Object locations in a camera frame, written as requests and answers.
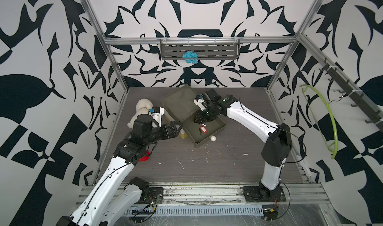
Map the grey top drawer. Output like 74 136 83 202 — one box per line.
182 115 226 148

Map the grey-yellow mini drawer cabinet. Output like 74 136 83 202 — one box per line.
161 84 204 140

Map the key with red tag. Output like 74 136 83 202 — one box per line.
199 124 208 134

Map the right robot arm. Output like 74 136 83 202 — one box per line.
193 89 292 202

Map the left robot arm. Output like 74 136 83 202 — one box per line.
57 113 183 226

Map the red strawberry toy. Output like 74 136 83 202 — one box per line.
139 151 151 162

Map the white plush toy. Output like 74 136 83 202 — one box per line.
127 98 153 129

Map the teal yarn ball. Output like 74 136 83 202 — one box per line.
182 51 199 65

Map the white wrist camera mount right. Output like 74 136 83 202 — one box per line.
193 94 208 111

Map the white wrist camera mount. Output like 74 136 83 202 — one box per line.
193 94 208 111
149 106 165 127

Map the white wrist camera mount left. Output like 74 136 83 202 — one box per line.
149 106 165 127

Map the grey wall shelf rack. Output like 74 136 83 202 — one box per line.
160 38 240 60

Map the green cable loop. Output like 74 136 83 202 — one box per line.
300 84 339 160

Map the grey hook rail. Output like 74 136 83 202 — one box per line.
319 57 383 125

